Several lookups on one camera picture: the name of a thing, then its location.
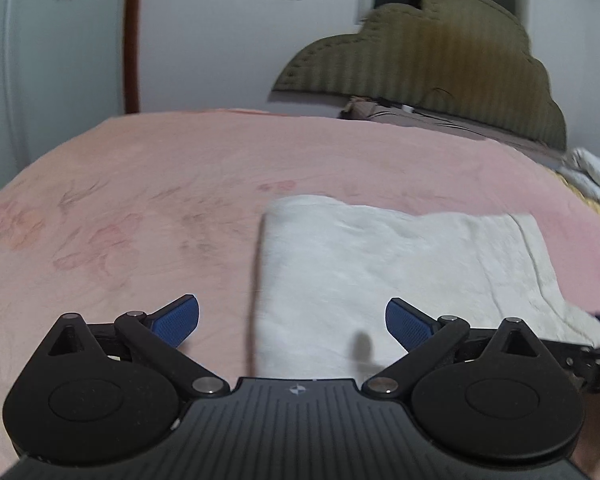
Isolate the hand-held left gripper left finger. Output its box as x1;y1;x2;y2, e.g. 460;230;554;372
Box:
44;294;232;399

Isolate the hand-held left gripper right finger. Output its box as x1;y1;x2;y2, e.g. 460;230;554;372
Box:
362;297;557;398

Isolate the white quilted blanket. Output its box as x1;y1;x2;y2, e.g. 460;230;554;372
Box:
251;194;600;379

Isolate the pink bed blanket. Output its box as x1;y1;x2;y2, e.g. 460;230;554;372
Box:
0;107;600;480

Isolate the white crumpled cloth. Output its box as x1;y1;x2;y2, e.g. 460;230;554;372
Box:
561;147;600;207

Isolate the beige pillow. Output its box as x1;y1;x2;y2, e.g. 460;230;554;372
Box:
339;97;567;162

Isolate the olive padded headboard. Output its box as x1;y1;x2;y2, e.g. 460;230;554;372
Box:
271;0;569;152

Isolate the pale glossy wardrobe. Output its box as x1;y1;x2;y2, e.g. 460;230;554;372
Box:
0;0;131;206

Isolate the black charging cable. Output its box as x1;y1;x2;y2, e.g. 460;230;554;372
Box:
377;87;461;126

